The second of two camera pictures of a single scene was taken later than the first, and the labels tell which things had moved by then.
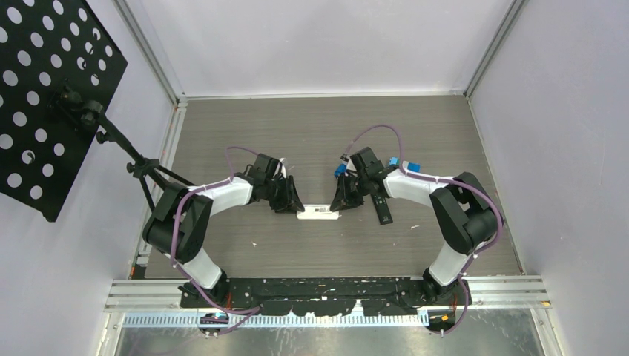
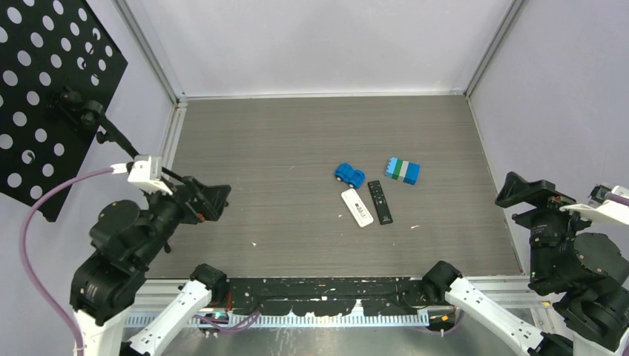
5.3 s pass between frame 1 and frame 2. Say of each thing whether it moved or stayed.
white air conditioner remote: moved
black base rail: stayed
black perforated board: stayed
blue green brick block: stayed
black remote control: stayed
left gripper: moved
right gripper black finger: moved
